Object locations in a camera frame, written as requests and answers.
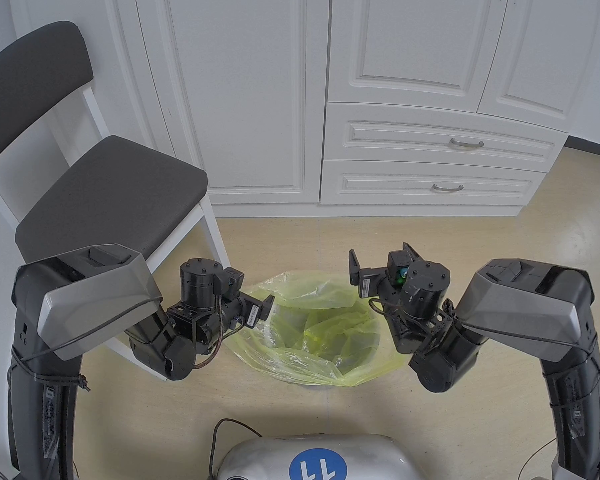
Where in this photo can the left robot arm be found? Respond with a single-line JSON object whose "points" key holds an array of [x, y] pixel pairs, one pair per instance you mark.
{"points": [[95, 293]]}

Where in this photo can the white chair grey cushions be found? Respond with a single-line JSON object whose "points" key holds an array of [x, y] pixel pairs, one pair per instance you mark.
{"points": [[110, 188]]}

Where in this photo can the white wardrobe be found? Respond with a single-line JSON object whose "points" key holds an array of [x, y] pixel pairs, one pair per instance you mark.
{"points": [[250, 93]]}

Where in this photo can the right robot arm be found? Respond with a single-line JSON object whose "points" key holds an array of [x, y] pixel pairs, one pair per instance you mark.
{"points": [[520, 308]]}

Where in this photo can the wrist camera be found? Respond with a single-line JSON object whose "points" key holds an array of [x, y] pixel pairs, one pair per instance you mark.
{"points": [[232, 280], [397, 265]]}

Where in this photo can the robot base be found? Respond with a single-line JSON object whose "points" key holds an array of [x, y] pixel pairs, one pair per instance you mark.
{"points": [[320, 458]]}

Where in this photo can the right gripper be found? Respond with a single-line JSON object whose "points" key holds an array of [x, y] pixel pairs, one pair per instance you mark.
{"points": [[377, 283]]}

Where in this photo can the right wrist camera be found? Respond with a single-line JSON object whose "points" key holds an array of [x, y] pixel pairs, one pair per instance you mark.
{"points": [[397, 265]]}

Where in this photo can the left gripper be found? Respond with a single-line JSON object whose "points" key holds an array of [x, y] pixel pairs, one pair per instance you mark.
{"points": [[235, 313]]}

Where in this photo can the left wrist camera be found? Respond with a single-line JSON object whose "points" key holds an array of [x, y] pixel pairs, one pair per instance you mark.
{"points": [[232, 280]]}

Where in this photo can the yellow plastic bag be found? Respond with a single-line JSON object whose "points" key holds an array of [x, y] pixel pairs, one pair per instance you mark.
{"points": [[330, 328]]}

